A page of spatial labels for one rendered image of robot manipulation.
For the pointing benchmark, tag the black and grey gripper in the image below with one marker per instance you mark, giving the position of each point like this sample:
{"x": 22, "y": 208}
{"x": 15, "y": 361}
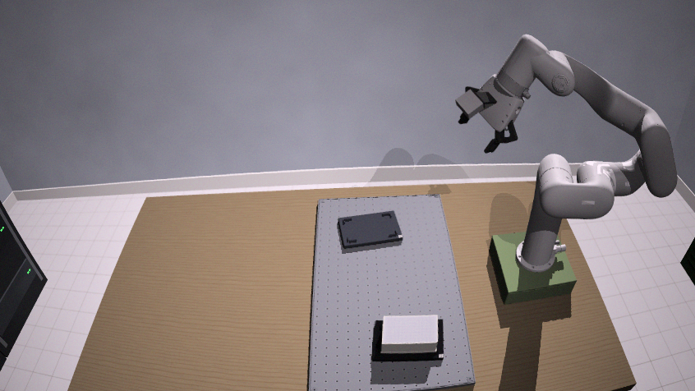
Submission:
{"x": 500, "y": 114}

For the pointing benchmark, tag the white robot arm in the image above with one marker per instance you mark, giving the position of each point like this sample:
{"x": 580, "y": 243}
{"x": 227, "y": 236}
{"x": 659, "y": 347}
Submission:
{"x": 556, "y": 196}

